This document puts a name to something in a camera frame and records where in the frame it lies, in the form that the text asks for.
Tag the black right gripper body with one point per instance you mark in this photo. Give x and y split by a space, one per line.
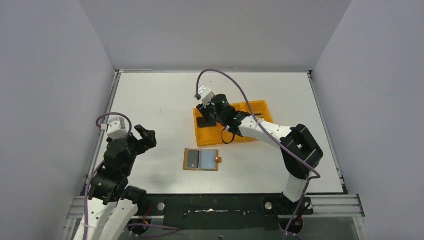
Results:
205 110

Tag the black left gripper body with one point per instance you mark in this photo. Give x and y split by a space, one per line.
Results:
136 140

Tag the orange leather card holder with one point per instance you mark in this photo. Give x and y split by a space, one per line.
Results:
219 160

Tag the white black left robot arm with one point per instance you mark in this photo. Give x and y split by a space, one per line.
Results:
109 201

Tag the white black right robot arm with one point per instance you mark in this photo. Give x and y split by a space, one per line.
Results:
300 151

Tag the gold card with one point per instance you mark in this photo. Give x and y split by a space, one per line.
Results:
260 116

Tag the yellow middle plastic bin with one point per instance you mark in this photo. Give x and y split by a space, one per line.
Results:
226 136

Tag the yellow right plastic bin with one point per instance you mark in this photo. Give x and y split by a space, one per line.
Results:
260 106

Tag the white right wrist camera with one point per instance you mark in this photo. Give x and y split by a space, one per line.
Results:
204 95

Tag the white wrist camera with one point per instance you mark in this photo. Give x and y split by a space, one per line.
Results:
204 95
115 129

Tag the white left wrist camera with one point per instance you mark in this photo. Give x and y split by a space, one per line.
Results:
115 129

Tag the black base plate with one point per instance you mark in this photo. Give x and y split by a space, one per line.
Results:
268 211

